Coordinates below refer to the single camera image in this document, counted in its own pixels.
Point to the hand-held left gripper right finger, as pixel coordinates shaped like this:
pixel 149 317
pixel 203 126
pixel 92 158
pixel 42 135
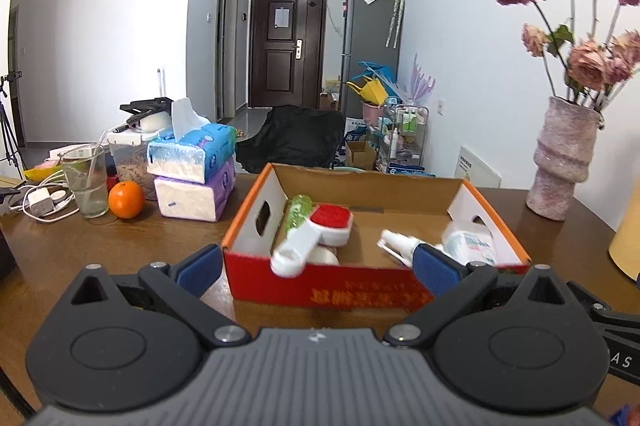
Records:
pixel 435 273

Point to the white spray bottle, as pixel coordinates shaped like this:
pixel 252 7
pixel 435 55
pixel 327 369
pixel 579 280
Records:
pixel 400 246

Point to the orange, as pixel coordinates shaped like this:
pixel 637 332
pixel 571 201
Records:
pixel 126 200

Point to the blue tissue pack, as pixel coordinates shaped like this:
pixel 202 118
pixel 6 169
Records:
pixel 195 151

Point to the white flat box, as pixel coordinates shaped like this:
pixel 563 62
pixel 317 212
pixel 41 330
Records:
pixel 70 152

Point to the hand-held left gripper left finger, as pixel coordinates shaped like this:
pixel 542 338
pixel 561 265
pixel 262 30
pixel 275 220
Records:
pixel 200 268

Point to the red and white lint brush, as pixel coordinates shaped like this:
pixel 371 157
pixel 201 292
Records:
pixel 330 221

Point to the black folding chair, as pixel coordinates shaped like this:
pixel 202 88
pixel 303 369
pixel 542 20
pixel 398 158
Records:
pixel 290 138

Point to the purple tissue pack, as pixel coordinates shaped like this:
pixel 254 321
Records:
pixel 195 201

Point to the glass cup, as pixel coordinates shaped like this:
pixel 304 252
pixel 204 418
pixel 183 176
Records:
pixel 87 191

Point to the pink bucket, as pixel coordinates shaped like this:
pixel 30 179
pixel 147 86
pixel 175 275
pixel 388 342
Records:
pixel 372 113

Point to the purple feather decoration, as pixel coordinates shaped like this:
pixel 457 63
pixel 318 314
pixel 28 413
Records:
pixel 420 81

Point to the blue plastic item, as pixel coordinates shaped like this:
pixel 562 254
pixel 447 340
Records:
pixel 377 70

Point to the black paper bag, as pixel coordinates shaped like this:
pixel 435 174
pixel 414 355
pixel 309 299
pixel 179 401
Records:
pixel 6 256

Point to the pink ceramic vase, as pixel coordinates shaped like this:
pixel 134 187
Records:
pixel 565 161

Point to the white plastic container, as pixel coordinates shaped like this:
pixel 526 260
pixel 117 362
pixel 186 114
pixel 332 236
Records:
pixel 470 243

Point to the green spray bottle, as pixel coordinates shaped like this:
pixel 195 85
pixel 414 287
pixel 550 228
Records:
pixel 298 211

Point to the small cardboard box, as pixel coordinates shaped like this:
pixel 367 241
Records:
pixel 360 156

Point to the white folded umbrella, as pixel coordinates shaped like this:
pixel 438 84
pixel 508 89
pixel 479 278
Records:
pixel 397 11

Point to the metal trolley rack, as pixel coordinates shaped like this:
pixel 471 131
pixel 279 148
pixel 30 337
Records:
pixel 402 141

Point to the white board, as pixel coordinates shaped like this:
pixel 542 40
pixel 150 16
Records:
pixel 477 168

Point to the grey refrigerator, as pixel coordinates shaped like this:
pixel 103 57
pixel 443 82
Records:
pixel 367 36

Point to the red cardboard box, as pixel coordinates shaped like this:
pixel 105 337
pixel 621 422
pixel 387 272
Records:
pixel 280 286

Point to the white pole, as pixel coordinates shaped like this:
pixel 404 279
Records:
pixel 159 83

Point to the dried pink roses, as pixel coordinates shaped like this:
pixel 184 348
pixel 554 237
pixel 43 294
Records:
pixel 590 61

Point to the clear food container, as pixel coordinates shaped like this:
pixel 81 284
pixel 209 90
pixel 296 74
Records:
pixel 130 166

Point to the dark wooden door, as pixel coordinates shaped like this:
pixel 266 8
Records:
pixel 287 41

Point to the black clamp tool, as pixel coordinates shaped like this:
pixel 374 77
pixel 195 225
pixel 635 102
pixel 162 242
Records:
pixel 145 106

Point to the black phone holder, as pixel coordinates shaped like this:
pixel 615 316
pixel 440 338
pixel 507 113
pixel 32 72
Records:
pixel 10 195

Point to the yellow plastic dustpan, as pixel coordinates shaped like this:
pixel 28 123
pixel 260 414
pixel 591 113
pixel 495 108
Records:
pixel 372 91

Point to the camera tripod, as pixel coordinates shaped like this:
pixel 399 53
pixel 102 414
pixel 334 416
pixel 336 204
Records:
pixel 10 141

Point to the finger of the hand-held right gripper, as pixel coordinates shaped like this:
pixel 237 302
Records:
pixel 617 323

